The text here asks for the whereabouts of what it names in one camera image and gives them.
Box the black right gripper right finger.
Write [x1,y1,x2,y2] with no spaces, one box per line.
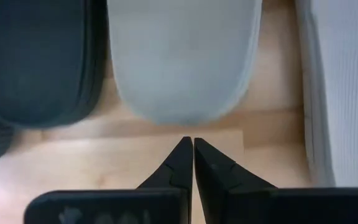
[193,138,358,224]

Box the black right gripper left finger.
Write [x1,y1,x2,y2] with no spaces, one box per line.
[24,136,195,224]

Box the grey rubber slide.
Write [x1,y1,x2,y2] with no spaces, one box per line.
[106,0,263,126]
[295,0,358,189]

